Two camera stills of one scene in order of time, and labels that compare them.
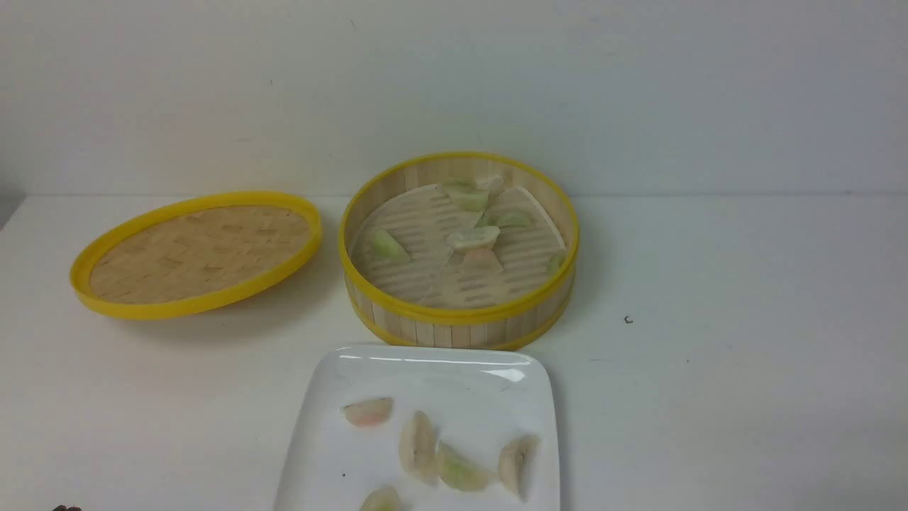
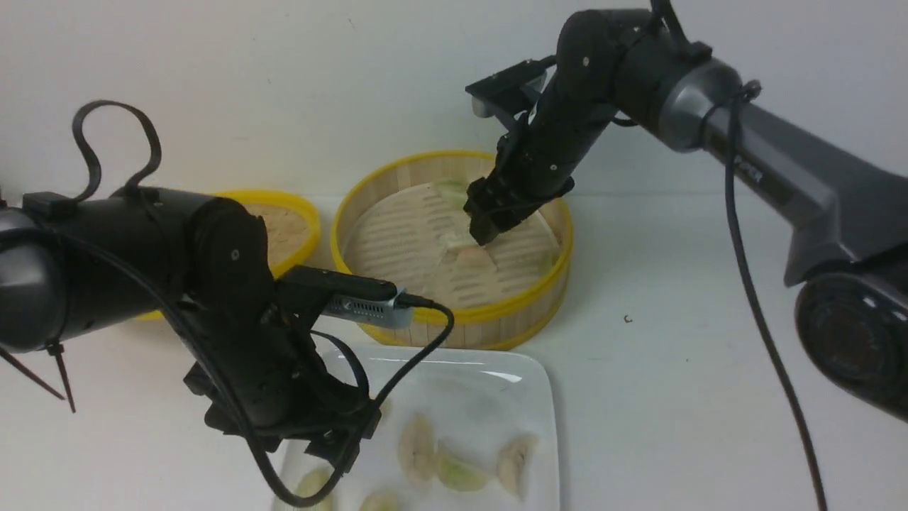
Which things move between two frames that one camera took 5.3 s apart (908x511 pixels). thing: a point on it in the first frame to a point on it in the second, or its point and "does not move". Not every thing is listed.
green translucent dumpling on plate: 460,474 does not move
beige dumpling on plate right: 517,458 does not move
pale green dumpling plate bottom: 386,499 to 314,481
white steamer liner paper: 419,245 does not move
